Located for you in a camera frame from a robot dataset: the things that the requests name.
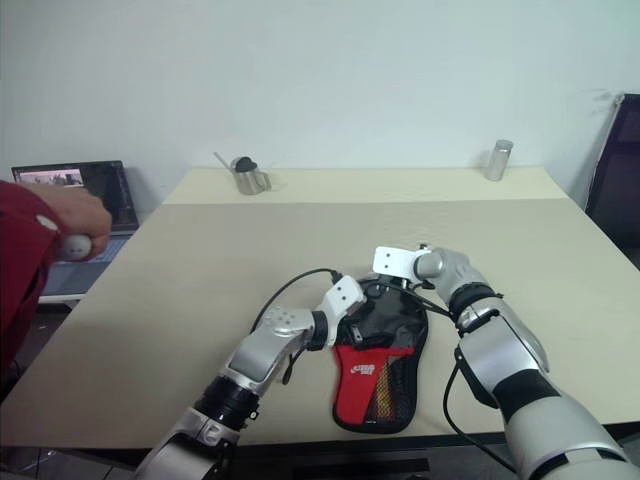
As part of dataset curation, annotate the open laptop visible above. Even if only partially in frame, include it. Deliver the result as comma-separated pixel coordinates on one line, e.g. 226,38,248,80
10,159,141,304

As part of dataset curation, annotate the steel pitcher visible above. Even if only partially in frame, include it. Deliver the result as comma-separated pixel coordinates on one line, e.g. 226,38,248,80
234,159,274,197

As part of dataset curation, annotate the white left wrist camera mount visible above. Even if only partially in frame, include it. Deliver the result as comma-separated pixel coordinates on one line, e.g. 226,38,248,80
313,276,369,342

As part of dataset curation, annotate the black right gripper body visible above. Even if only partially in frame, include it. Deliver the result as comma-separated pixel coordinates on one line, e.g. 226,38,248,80
367,272,427,295

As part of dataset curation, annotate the white ping pong ball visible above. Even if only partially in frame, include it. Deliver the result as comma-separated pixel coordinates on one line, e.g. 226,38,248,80
58,233,94,262

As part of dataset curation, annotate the steel cylinder canister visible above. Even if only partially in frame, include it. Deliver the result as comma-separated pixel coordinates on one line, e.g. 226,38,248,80
483,139,516,182

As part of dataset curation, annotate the black chair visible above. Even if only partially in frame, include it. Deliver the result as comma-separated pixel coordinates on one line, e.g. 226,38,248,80
583,91,640,251

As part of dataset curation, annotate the person's bare hand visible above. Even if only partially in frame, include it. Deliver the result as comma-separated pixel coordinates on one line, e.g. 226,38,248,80
51,188,114,260

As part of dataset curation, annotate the black red paddle case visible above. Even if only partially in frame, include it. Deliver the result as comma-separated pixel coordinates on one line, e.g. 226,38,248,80
331,274,431,436

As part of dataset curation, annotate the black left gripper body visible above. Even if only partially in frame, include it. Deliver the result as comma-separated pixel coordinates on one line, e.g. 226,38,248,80
343,293,374,332

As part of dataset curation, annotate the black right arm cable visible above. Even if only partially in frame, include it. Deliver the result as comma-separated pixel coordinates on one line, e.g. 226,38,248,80
378,278,517,472

